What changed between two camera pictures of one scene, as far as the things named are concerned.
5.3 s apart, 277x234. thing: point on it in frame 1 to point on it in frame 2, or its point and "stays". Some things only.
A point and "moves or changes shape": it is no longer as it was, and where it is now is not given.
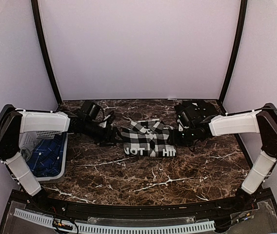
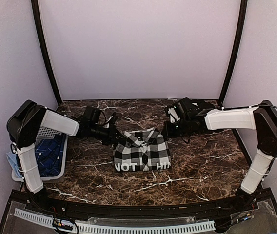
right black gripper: (174, 139) to (168, 131)
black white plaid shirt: (148, 138) moves or changes shape
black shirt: (197, 109) stays
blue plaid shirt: (47, 158) stays
